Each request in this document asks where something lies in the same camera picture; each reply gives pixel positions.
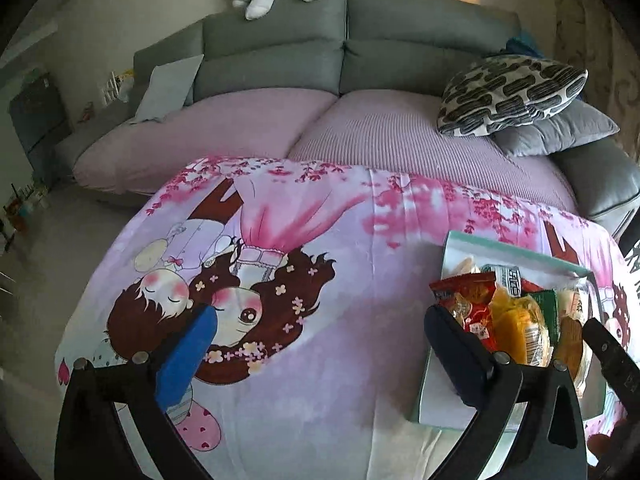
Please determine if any kong bun clear packet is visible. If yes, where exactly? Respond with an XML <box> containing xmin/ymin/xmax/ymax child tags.
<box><xmin>553</xmin><ymin>278</ymin><xmax>593</xmax><ymax>399</ymax></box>

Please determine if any white foil snack packet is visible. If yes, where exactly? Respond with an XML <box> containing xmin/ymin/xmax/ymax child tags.
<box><xmin>480</xmin><ymin>263</ymin><xmax>522</xmax><ymax>298</ymax></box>

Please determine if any person right hand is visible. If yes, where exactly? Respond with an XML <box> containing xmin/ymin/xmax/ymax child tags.
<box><xmin>587</xmin><ymin>434</ymin><xmax>617</xmax><ymax>467</ymax></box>

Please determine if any orange jelly packet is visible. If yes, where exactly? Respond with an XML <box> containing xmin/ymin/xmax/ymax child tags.
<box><xmin>489</xmin><ymin>285</ymin><xmax>552</xmax><ymax>367</ymax></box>

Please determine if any green snack packet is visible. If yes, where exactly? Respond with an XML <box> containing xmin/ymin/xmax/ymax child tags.
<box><xmin>529</xmin><ymin>289</ymin><xmax>560</xmax><ymax>347</ymax></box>

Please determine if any long red snack packet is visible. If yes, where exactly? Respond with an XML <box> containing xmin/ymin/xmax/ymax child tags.
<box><xmin>521</xmin><ymin>278</ymin><xmax>544</xmax><ymax>296</ymax></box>

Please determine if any red patterned snack packet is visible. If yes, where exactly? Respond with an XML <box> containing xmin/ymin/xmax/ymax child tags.
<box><xmin>430</xmin><ymin>272</ymin><xmax>498</xmax><ymax>352</ymax></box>

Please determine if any grey pillow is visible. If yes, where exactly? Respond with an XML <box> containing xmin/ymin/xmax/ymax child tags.
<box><xmin>492</xmin><ymin>101</ymin><xmax>620</xmax><ymax>157</ymax></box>

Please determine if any pink anime tablecloth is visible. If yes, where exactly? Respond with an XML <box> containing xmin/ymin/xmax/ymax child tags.
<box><xmin>55</xmin><ymin>157</ymin><xmax>639</xmax><ymax>479</ymax></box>

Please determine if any black white patterned pillow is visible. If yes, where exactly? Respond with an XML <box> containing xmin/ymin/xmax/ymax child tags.
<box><xmin>437</xmin><ymin>54</ymin><xmax>589</xmax><ymax>138</ymax></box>

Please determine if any pink striped seat cover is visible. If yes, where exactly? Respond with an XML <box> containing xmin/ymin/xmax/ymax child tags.
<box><xmin>56</xmin><ymin>88</ymin><xmax>577</xmax><ymax>212</ymax></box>

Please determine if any light grey cushion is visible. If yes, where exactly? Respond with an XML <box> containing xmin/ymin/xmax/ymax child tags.
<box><xmin>131</xmin><ymin>54</ymin><xmax>204</xmax><ymax>124</ymax></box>

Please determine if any grey sofa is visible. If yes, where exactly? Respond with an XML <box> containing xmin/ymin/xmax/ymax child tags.
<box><xmin>54</xmin><ymin>0</ymin><xmax>640</xmax><ymax>236</ymax></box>

